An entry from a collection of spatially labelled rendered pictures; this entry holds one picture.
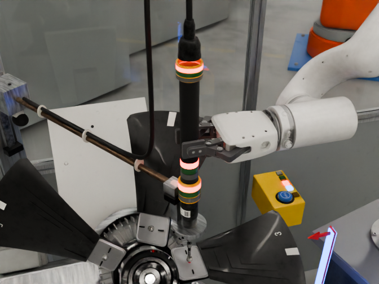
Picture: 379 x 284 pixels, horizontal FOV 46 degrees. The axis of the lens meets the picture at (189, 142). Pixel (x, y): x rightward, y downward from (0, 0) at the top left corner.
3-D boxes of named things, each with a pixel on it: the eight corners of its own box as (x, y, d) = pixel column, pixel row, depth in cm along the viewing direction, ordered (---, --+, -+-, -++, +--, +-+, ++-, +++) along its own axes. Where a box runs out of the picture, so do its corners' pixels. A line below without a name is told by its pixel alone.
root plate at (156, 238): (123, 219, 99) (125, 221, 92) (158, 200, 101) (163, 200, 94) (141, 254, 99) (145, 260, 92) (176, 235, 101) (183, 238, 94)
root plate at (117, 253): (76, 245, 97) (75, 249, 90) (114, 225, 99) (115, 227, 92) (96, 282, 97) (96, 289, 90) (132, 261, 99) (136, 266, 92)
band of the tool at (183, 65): (170, 79, 72) (170, 62, 70) (187, 70, 75) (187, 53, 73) (191, 87, 70) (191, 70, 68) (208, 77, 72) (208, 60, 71)
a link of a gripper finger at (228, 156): (246, 165, 75) (214, 160, 76) (253, 140, 81) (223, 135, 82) (247, 159, 74) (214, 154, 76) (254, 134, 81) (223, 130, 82)
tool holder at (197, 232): (157, 224, 92) (155, 188, 87) (180, 206, 97) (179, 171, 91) (191, 245, 87) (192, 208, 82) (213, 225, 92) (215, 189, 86)
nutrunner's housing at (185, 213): (176, 236, 93) (171, 20, 67) (188, 226, 95) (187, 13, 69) (190, 245, 91) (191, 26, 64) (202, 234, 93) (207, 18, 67)
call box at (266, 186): (250, 199, 146) (252, 173, 140) (278, 194, 149) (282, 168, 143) (270, 234, 134) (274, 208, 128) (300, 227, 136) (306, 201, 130)
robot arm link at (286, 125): (292, 159, 82) (277, 162, 82) (273, 133, 89) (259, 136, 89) (299, 120, 78) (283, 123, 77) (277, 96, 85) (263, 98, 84)
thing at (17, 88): (-12, 106, 122) (-20, 78, 117) (11, 96, 126) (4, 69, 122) (9, 119, 117) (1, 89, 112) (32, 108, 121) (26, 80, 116)
